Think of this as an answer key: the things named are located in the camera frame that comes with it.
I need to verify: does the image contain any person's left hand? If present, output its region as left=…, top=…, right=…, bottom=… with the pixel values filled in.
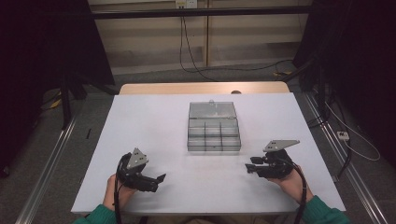
left=103, top=173, right=138, bottom=213

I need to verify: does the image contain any white wall socket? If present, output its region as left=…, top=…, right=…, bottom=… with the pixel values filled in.
left=175, top=0, right=199, bottom=9

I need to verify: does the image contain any black floor cable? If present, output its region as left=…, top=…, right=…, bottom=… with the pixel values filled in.
left=337, top=138, right=355, bottom=179

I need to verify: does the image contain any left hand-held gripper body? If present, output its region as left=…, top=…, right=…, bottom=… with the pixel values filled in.
left=116, top=147, right=149, bottom=189

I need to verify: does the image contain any hand-held gripper black cable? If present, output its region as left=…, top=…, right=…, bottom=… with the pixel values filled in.
left=276, top=158, right=309, bottom=224
left=113, top=154, right=125, bottom=224

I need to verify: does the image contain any person's right hand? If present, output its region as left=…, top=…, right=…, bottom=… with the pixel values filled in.
left=269, top=164, right=315, bottom=205

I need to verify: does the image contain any wooden table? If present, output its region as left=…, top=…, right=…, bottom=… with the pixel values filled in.
left=119, top=81, right=290, bottom=96

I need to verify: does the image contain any white board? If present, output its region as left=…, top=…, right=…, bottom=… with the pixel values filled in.
left=70, top=91, right=347, bottom=216

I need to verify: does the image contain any metal floor rail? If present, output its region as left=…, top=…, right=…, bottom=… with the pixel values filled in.
left=303, top=92, right=389, bottom=224
left=15, top=116, right=78, bottom=224

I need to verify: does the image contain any right hand-held gripper black cable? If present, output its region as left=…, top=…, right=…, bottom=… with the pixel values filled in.
left=276, top=158, right=309, bottom=224

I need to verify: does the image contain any left hand-held gripper black cable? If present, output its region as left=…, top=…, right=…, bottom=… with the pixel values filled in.
left=113, top=154, right=125, bottom=224

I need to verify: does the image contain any black stand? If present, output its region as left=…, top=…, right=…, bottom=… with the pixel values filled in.
left=291, top=58, right=332, bottom=120
left=60, top=74, right=120, bottom=131

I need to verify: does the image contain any black wall cable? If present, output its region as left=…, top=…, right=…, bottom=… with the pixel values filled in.
left=178, top=7, right=295, bottom=75
left=182, top=15, right=218, bottom=82

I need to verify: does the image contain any black horizontal bar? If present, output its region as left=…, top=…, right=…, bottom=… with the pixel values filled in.
left=92, top=5, right=312, bottom=21

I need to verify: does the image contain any dark curtain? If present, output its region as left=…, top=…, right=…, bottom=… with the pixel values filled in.
left=293, top=0, right=396, bottom=170
left=0, top=0, right=115, bottom=179

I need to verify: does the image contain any white floor cable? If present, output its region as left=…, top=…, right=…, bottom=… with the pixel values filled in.
left=325, top=101, right=382, bottom=162

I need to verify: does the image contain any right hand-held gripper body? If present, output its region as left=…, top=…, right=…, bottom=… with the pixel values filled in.
left=258, top=139, right=301, bottom=179

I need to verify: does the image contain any clear plastic compartment box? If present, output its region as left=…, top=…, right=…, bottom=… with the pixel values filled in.
left=187, top=99, right=242, bottom=152

